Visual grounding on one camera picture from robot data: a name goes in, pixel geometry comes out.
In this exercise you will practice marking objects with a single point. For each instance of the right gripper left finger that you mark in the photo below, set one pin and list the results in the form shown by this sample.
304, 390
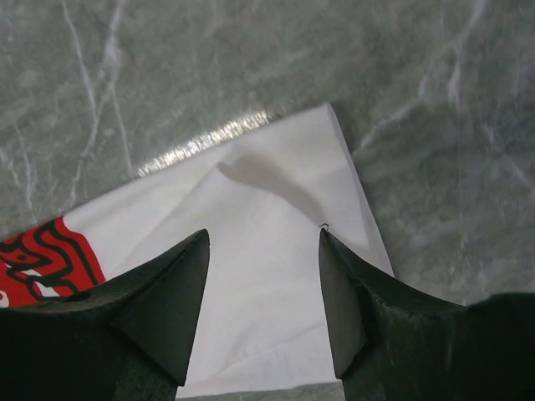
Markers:
127, 339

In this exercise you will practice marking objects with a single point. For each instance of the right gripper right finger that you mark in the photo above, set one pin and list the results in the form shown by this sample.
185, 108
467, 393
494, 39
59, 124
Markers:
390, 341

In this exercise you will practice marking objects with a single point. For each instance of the white t-shirt with red print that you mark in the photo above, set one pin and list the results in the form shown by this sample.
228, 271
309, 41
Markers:
263, 199

